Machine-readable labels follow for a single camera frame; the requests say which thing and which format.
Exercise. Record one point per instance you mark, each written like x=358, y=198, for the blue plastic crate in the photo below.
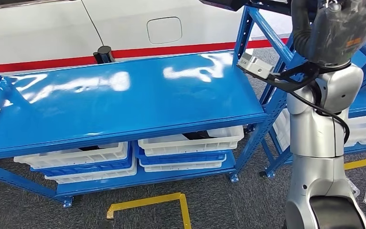
x=183, y=158
x=85, y=169

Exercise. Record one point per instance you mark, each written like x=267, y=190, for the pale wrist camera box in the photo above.
x=254, y=66

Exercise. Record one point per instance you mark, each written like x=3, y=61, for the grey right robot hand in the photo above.
x=334, y=34

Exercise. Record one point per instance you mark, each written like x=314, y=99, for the black cylinder post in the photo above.
x=104, y=55

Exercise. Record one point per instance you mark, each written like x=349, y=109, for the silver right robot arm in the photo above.
x=315, y=136

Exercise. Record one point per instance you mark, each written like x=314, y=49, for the black bracket part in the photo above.
x=90, y=147
x=198, y=136

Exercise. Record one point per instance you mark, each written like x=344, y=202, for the black rack caster wheel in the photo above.
x=263, y=174

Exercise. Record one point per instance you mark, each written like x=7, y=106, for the long black plastic panel part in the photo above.
x=227, y=3

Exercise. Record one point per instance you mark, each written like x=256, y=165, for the black camera bracket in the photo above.
x=299, y=79

